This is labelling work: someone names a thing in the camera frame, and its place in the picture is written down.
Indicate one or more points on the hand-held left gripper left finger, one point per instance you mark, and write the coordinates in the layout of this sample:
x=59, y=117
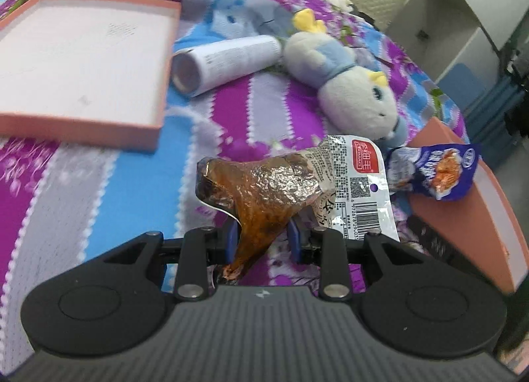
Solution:
x=232, y=241

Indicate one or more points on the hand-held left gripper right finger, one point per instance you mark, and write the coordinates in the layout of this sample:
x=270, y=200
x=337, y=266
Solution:
x=294, y=242

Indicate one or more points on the brown drumstick snack packet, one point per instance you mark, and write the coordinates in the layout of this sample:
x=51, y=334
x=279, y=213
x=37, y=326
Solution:
x=264, y=196

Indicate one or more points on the purple snack packet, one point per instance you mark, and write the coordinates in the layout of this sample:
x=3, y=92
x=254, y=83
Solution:
x=438, y=171

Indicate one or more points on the orange box lid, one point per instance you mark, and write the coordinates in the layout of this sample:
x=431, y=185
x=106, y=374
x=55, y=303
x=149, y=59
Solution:
x=82, y=55
x=467, y=233

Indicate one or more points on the purple floral printed blanket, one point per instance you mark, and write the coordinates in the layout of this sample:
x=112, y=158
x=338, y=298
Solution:
x=124, y=183

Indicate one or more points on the grey and blue plush toy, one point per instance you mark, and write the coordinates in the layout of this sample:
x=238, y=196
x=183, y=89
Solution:
x=351, y=93

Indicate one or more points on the white spray can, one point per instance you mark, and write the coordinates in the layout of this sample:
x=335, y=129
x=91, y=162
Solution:
x=235, y=55

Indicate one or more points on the blue curtain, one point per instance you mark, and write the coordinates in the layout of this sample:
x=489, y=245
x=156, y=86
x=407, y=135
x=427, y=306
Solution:
x=492, y=117

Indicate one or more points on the panda plush toy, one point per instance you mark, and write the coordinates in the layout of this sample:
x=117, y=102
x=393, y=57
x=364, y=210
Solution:
x=337, y=2

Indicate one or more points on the black hanging coat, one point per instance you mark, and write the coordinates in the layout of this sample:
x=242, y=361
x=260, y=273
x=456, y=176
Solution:
x=518, y=88

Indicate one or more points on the black wall socket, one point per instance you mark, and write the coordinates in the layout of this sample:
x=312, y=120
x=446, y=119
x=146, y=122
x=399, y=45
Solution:
x=422, y=34

